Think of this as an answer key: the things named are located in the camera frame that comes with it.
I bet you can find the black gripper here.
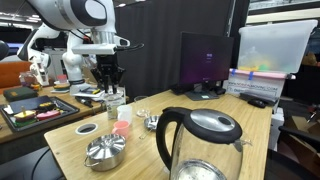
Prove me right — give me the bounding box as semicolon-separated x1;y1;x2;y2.
91;54;125;94

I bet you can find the clear glass bowl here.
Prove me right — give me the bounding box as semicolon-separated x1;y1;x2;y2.
136;109;151;117

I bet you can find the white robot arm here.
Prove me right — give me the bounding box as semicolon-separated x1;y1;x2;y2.
18;0;130;95

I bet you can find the pink plastic cup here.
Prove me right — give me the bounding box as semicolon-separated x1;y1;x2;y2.
112;121;130;138

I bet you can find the small steel strainer pan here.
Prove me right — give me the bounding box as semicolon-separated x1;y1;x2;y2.
139;115;160;139

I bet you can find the steel pot with lid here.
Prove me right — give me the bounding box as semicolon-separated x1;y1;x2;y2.
84;134;126;172

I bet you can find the black computer monitor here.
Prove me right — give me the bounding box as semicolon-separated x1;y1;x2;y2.
170;32;234;101

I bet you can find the dark green case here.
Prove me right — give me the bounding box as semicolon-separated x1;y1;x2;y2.
3;87;38;102

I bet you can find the black tray with toys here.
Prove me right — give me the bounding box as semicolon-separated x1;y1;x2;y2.
0;96;79;131

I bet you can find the glass electric kettle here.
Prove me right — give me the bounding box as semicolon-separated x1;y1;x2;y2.
156;107;251;180

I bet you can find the black computer mouse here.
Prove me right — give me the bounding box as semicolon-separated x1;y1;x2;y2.
248;99;266;108

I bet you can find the clear plastic storage bin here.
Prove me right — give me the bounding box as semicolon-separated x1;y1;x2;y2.
237;20;318;73

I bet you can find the white desk cable grommet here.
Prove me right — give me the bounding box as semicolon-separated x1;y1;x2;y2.
75;123;98;135

